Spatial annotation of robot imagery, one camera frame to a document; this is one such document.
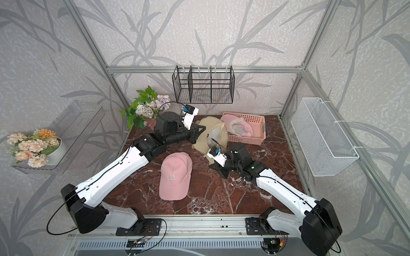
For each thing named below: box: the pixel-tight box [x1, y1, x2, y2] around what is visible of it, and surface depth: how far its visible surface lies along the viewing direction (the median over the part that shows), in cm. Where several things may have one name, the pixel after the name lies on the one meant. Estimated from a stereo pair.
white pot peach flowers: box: [6, 128, 68, 168], surface depth 52 cm
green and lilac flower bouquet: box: [119, 85, 171, 130], surface depth 86 cm
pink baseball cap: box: [159, 151, 193, 202], surface depth 86 cm
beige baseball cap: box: [192, 115, 229, 157], surface depth 74 cm
